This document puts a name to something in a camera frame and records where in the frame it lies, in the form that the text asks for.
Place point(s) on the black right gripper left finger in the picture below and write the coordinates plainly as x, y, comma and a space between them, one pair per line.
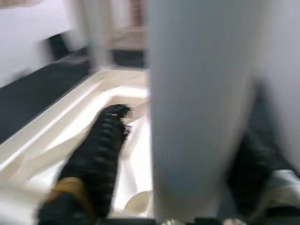
98, 152

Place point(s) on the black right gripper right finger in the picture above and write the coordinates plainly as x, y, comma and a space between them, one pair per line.
260, 152

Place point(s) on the yellow rubber band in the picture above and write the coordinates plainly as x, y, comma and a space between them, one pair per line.
68, 185

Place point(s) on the white plastic table top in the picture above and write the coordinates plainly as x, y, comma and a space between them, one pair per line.
70, 112

